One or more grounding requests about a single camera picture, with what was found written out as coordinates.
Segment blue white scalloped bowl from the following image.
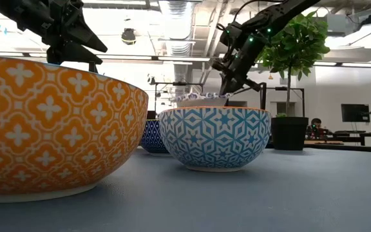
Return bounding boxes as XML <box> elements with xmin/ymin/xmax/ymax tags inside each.
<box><xmin>175</xmin><ymin>92</ymin><xmax>234</xmax><ymax>109</ymax></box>

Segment black aluminium table frame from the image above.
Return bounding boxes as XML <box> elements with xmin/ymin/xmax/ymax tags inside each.
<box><xmin>303</xmin><ymin>143</ymin><xmax>371</xmax><ymax>154</ymax></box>

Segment light blue geometric bowl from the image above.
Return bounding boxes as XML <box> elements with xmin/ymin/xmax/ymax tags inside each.
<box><xmin>158</xmin><ymin>106</ymin><xmax>272</xmax><ymax>173</ymax></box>

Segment silver ceiling air duct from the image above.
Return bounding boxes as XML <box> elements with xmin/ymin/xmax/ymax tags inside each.
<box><xmin>158</xmin><ymin>0</ymin><xmax>204</xmax><ymax>97</ymax></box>

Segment dark blue patterned bowl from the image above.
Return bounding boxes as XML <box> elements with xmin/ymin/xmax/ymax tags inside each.
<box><xmin>139</xmin><ymin>119</ymin><xmax>170</xmax><ymax>155</ymax></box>

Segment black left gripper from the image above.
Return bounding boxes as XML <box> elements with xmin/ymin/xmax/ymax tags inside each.
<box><xmin>17</xmin><ymin>0</ymin><xmax>108</xmax><ymax>66</ymax></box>

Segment person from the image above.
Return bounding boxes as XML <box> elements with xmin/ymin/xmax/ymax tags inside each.
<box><xmin>305</xmin><ymin>117</ymin><xmax>334</xmax><ymax>140</ymax></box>

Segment green potted plant black pot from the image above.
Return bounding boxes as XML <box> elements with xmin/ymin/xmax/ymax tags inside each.
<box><xmin>256</xmin><ymin>11</ymin><xmax>331</xmax><ymax>151</ymax></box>

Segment black computer monitor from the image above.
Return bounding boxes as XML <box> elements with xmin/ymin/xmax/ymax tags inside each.
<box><xmin>340</xmin><ymin>103</ymin><xmax>371</xmax><ymax>124</ymax></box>

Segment black ceiling speaker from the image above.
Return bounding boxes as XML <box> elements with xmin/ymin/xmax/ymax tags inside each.
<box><xmin>121</xmin><ymin>28</ymin><xmax>137</xmax><ymax>46</ymax></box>

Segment black office desk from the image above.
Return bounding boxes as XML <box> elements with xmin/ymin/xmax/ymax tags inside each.
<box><xmin>332</xmin><ymin>130</ymin><xmax>371</xmax><ymax>146</ymax></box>

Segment orange white patterned bowl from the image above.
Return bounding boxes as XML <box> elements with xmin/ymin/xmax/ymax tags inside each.
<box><xmin>0</xmin><ymin>53</ymin><xmax>149</xmax><ymax>204</ymax></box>

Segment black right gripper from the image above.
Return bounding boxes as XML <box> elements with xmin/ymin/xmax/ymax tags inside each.
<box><xmin>211</xmin><ymin>22</ymin><xmax>265</xmax><ymax>96</ymax></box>

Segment grey blue table mat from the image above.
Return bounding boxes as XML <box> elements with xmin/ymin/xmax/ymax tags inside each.
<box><xmin>0</xmin><ymin>145</ymin><xmax>371</xmax><ymax>232</ymax></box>

